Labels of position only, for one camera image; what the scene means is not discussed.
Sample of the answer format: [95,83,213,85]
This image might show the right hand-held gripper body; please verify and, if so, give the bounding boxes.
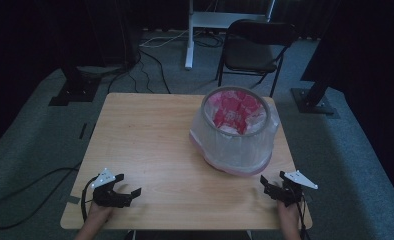
[268,169,319,208]

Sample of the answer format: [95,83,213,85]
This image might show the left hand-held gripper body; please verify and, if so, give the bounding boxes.
[90,168,133,208]

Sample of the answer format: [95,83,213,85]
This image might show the translucent white plastic bag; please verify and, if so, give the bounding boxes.
[188,87,281,177]

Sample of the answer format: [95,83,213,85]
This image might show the person's left hand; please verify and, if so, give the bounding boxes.
[87,202,114,225]

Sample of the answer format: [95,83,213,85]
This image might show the person's right hand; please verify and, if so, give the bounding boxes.
[277,201,301,231]

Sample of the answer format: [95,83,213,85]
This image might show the black tape strip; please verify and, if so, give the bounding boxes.
[78,122,89,141]

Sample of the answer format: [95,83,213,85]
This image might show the black stand with square base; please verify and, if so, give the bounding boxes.
[48,64,103,107]
[290,78,341,120]

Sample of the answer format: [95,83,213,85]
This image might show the plastic bag with red contents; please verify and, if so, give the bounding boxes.
[208,90,267,135]

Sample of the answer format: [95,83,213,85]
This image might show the black folding chair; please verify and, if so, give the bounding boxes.
[214,18,298,98]

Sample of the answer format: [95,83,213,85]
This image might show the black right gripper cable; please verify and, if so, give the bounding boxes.
[295,190,312,240]

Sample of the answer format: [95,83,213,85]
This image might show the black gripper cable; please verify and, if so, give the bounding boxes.
[80,175,100,223]
[295,190,312,240]

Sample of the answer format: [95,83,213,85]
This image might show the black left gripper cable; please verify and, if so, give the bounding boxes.
[80,175,100,223]

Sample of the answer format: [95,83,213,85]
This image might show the long black floor cable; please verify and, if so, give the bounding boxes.
[0,162,83,231]

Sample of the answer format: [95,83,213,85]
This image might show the black floor cables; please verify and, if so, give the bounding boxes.
[106,49,173,95]

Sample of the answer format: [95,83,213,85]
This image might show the white floor cable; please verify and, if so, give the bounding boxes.
[139,29,190,48]

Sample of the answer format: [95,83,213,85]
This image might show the white desk frame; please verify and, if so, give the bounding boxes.
[184,0,277,71]

